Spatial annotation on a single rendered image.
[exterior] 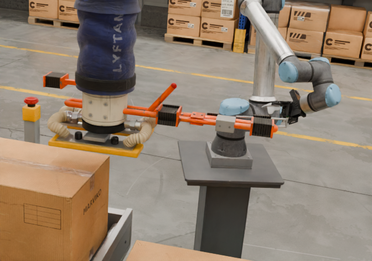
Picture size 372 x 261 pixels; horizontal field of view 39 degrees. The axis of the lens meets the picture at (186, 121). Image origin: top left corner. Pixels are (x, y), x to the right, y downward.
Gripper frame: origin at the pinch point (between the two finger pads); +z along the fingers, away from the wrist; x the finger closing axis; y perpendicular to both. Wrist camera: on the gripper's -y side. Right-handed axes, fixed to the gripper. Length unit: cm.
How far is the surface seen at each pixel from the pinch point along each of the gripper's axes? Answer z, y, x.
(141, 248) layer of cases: 41, 73, -27
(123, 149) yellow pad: 1, 55, -71
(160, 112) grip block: -10, 39, -67
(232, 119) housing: -26, 36, -45
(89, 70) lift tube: -3, 35, -95
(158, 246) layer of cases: 38, 70, -21
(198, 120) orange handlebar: -18, 39, -55
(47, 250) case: 36, 89, -72
